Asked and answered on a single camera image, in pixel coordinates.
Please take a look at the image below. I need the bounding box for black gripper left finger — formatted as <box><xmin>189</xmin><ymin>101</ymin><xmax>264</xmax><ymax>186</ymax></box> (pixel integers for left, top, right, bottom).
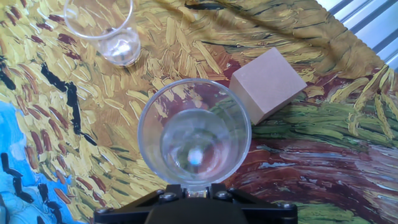
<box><xmin>93</xmin><ymin>184</ymin><xmax>185</xmax><ymax>224</ymax></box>

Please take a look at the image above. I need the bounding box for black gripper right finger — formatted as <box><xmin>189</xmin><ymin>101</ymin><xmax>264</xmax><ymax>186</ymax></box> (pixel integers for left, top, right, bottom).
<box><xmin>210</xmin><ymin>183</ymin><xmax>299</xmax><ymax>224</ymax></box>

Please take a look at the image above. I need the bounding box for clear plastic cup with water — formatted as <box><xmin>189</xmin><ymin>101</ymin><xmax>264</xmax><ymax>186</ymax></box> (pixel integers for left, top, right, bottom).
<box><xmin>137</xmin><ymin>78</ymin><xmax>252</xmax><ymax>191</ymax></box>

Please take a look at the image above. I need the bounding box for clear empty plastic cup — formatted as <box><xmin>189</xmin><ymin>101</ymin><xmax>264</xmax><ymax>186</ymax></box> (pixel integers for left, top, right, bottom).
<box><xmin>63</xmin><ymin>0</ymin><xmax>142</xmax><ymax>67</ymax></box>

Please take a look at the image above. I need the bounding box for painted wheat field tablecloth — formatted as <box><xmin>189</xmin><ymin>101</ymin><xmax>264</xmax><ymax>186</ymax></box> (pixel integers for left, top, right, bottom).
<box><xmin>0</xmin><ymin>0</ymin><xmax>398</xmax><ymax>224</ymax></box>

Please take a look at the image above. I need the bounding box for plain wooden block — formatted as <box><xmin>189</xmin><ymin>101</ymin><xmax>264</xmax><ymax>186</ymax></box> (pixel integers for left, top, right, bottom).
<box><xmin>229</xmin><ymin>47</ymin><xmax>308</xmax><ymax>126</ymax></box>

